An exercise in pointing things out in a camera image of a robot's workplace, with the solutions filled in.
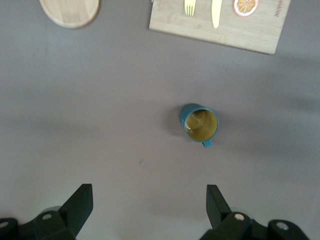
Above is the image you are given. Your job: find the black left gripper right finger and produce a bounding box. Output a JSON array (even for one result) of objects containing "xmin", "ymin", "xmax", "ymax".
[{"xmin": 199, "ymin": 184, "xmax": 311, "ymax": 240}]

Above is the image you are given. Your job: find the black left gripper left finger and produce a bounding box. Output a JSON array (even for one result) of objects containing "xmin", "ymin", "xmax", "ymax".
[{"xmin": 0, "ymin": 183, "xmax": 94, "ymax": 240}]

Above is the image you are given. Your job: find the teal cup with yellow inside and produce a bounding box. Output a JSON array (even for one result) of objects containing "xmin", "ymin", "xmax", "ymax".
[{"xmin": 178, "ymin": 103, "xmax": 220, "ymax": 149}]

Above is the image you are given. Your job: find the wooden cup rack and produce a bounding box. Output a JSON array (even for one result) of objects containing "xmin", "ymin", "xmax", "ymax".
[{"xmin": 39, "ymin": 0, "xmax": 100, "ymax": 29}]

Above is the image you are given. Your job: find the wooden cutting board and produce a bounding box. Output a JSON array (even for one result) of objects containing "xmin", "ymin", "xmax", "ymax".
[{"xmin": 148, "ymin": 0, "xmax": 292, "ymax": 55}]

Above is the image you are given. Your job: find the yellow plastic knife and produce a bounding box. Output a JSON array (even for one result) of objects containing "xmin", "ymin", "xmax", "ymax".
[{"xmin": 211, "ymin": 0, "xmax": 223, "ymax": 29}]

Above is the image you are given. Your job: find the orange slice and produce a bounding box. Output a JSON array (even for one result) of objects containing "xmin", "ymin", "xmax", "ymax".
[{"xmin": 233, "ymin": 0, "xmax": 260, "ymax": 18}]

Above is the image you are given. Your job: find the yellow plastic fork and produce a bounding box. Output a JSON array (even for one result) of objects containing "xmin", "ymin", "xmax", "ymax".
[{"xmin": 184, "ymin": 0, "xmax": 196, "ymax": 17}]

